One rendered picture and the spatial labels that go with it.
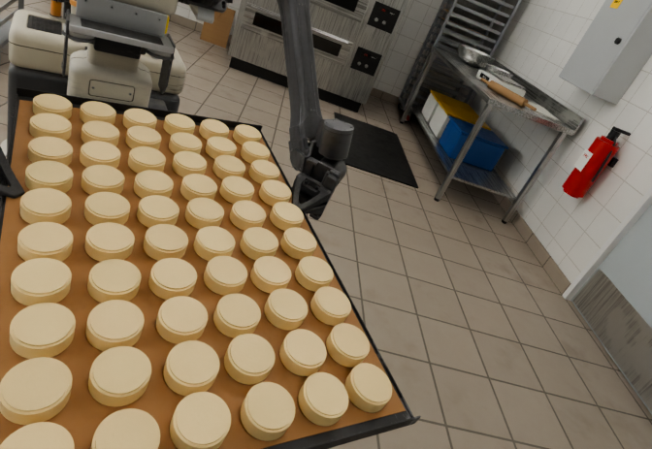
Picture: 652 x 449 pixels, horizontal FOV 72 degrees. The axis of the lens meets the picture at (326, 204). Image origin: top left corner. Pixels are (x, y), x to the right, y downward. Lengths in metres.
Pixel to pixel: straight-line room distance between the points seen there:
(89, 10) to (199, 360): 1.10
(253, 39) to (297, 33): 3.83
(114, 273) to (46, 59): 1.29
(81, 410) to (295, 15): 0.76
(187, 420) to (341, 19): 4.43
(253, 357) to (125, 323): 0.13
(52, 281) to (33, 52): 1.30
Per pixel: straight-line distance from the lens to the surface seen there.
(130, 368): 0.46
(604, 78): 3.56
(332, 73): 4.79
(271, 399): 0.47
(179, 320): 0.49
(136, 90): 1.51
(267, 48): 4.77
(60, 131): 0.73
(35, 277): 0.52
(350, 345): 0.55
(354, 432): 0.52
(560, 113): 3.98
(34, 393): 0.45
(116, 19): 1.41
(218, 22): 5.56
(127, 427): 0.43
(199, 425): 0.44
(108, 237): 0.56
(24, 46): 1.74
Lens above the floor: 1.34
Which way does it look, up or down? 28 degrees down
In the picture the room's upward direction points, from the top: 23 degrees clockwise
